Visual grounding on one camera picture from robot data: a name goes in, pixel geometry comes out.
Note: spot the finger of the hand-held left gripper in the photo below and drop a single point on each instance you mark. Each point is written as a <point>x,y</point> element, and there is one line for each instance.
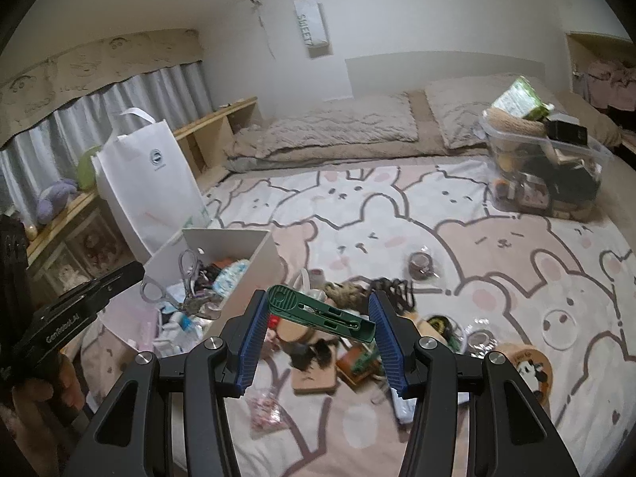
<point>109,283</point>

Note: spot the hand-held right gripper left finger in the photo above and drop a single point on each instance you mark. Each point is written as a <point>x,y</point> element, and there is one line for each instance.
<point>248,343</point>

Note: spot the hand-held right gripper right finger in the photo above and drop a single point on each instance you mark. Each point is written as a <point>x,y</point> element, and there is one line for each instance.
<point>390,343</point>

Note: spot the green clothespin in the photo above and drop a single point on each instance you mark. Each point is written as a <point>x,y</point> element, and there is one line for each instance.
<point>318,313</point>

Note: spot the white cardboard box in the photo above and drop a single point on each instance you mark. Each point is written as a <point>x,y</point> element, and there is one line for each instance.
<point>248,258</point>

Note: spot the round panda coaster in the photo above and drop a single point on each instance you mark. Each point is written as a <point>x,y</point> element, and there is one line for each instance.
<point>526,372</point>

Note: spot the person's left hand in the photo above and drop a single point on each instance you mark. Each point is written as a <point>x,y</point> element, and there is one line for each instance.
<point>30,402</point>

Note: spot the brown leather pouch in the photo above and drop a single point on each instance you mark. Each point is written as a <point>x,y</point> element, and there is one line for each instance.
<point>355,362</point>

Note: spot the black hair claw clip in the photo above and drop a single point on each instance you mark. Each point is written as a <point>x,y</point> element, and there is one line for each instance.
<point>397,290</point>

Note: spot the blue and white packet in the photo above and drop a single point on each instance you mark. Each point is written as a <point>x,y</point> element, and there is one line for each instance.
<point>402,407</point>

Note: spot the pink bead packet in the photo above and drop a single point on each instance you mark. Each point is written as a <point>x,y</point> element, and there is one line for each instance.
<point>266,407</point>

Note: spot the wooden board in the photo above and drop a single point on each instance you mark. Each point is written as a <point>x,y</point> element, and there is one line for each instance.
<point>315,377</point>

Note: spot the brown tape roll in wrapper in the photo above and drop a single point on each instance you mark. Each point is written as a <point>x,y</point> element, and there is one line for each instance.
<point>421,264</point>

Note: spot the grey tape roll in wrapper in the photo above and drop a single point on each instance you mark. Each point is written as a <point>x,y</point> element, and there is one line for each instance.
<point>479,343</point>

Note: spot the purple plush toy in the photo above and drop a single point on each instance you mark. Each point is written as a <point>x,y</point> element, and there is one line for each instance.
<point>57,201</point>

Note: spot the printed animal blanket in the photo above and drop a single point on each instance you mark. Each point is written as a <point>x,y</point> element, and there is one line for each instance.
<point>447,432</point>

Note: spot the white tote bag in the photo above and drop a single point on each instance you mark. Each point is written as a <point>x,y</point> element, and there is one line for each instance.
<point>149,184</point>

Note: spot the green plush toy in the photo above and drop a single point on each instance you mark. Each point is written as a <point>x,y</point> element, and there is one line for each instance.
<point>88,169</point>

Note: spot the grey curtain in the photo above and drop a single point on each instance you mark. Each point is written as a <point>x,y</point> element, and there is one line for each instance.
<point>99,119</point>

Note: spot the wooden bedside shelf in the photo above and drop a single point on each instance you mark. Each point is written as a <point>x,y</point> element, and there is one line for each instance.
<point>218,124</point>

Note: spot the beige printed curtain valance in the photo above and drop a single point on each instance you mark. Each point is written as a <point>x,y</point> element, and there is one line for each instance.
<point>99,64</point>

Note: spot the beige quilted pillow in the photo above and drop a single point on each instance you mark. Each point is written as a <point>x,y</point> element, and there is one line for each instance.
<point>462,109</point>
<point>338,124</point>

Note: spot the clear plastic storage bin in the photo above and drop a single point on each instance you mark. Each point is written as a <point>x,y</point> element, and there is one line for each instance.
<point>546,179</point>

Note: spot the beige bed mattress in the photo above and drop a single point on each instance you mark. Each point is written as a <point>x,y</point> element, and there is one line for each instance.
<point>616,198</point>

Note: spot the small black box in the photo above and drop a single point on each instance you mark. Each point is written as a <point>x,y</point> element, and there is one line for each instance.
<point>566,131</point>

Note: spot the green snack packet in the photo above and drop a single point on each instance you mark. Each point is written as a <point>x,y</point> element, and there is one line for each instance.
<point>519,99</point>

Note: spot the white hanging sweet sign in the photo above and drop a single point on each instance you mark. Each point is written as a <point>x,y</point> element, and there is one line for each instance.
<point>310,27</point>

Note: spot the pile of pink clothes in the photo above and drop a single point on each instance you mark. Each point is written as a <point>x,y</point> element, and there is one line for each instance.
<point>611,82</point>

